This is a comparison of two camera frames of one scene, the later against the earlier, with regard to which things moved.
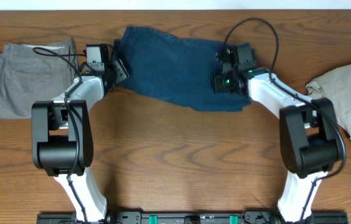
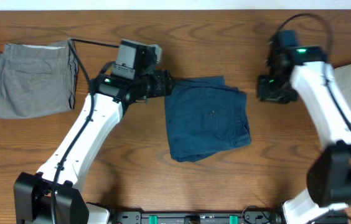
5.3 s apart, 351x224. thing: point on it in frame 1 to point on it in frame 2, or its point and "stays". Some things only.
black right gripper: (218, 85) to (266, 94)
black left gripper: (119, 65) to (163, 88)
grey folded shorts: (21, 74) stays
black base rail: (195, 217) stays
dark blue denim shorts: (175, 68) to (205, 116)
